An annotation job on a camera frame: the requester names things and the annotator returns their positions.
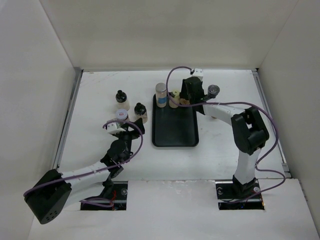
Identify black-cap bottle tan contents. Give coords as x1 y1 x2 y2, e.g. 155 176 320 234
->
134 102 148 124

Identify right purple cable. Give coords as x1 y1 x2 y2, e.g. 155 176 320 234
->
164 65 287 205

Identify white-lid red-label jar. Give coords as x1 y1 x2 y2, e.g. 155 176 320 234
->
115 108 130 122

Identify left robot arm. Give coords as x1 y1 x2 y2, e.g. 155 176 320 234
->
23 118 145 225

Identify purple cable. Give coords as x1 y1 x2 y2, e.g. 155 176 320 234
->
164 65 287 205
23 119 145 208

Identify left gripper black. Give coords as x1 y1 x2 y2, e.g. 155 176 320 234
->
114 118 144 163

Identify black plastic tray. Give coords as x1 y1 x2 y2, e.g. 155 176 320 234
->
151 96 199 148

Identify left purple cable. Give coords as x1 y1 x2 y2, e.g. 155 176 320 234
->
23 119 145 208

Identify black-top glass salt grinder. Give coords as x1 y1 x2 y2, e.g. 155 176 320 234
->
207 84 220 99

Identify pink-cap spice bottle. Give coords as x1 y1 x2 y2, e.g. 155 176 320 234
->
180 98 190 105

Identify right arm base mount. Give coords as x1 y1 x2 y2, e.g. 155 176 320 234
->
215 180 265 211

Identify silver-cap blue-label peppercorn jar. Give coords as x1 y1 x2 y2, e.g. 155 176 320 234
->
155 82 167 108

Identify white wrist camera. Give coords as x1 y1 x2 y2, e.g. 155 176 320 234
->
190 68 204 80
103 122 126 135

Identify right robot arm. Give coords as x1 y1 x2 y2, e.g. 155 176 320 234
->
180 76 270 199

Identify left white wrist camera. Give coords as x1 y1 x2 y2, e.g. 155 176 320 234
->
103 122 126 135

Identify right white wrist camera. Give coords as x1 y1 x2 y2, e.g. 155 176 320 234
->
190 68 204 80

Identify yellow-cap spice bottle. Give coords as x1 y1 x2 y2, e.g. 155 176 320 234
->
169 90 180 109

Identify black-cap bottle white contents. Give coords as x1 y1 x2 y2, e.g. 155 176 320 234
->
115 90 130 111

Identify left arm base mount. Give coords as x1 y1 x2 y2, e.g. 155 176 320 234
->
80 181 129 211

